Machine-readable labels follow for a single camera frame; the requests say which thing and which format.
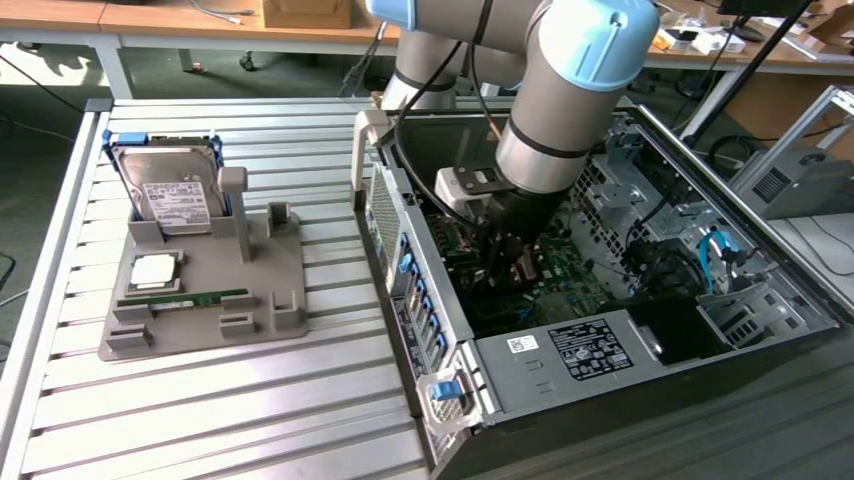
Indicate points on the black caster wheel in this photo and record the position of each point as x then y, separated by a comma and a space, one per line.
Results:
248, 62

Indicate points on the grey disk bay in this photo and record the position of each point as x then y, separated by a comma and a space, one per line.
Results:
747, 320

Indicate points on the grey parts rack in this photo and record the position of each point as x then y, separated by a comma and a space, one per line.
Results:
213, 275

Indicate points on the hard disk in blue carrier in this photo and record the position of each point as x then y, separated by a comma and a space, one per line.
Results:
173, 195

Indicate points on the green motherboard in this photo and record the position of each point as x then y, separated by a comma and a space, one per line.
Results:
574, 270

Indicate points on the green RAM stick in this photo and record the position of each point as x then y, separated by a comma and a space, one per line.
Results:
200, 300

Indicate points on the brown cardboard box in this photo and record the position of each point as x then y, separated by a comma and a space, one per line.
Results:
307, 12

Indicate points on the white orange small box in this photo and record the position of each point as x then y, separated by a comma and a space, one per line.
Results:
680, 42

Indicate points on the silver CPU chip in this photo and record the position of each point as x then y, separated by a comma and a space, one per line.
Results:
153, 272

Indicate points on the black stand pole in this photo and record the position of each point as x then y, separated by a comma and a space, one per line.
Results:
759, 57

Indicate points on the wooden desk white frame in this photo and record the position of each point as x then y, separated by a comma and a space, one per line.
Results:
127, 22
821, 64

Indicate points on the perforated metal drive cage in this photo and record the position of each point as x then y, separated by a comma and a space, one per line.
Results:
627, 195

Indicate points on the blue case latch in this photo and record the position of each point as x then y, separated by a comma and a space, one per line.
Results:
446, 390

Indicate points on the silver chipset heat sink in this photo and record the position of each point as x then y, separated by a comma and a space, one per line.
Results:
559, 310

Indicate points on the grey power supply unit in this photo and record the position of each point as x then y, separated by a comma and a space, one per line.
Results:
534, 360

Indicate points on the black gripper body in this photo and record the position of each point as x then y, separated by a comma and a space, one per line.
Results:
523, 215

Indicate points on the aluminium profile frame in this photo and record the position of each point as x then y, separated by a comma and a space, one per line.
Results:
842, 97

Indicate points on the black monitor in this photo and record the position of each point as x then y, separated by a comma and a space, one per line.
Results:
767, 5

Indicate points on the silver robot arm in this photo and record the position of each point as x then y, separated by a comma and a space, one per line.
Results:
554, 100

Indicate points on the open grey PC case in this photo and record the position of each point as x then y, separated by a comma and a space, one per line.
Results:
383, 215

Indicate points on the grey computer tower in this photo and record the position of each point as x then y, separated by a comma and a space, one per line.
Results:
801, 185

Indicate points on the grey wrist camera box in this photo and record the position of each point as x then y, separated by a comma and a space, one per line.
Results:
460, 187

